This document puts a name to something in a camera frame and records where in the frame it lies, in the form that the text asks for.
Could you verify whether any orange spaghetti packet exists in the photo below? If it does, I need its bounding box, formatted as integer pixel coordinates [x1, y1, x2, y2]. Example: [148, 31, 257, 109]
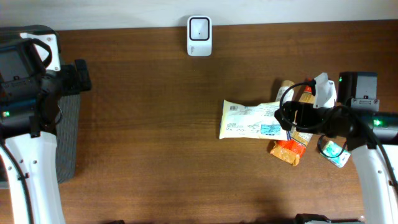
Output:
[268, 86, 315, 166]

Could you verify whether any small teal gum packet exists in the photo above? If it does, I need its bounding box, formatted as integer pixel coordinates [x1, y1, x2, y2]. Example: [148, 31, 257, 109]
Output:
[320, 141, 351, 168]

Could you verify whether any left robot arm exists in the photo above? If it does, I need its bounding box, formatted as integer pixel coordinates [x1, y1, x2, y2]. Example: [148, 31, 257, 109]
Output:
[1, 25, 92, 223]

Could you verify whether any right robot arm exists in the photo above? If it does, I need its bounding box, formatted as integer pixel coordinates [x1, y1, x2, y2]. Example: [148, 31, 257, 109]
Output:
[274, 72, 397, 223]

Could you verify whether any white barcode scanner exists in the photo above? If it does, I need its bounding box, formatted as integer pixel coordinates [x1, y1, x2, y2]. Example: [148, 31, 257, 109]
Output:
[187, 16, 213, 57]

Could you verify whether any white tube pouch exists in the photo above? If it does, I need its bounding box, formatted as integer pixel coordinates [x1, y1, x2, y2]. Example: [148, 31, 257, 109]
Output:
[275, 80, 294, 102]

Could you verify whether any grey plastic basket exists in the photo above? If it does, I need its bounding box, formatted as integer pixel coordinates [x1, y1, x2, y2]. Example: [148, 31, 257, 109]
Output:
[0, 24, 81, 187]

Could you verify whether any beige foil snack bag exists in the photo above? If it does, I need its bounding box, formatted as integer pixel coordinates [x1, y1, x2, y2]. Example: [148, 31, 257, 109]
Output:
[219, 100, 290, 141]

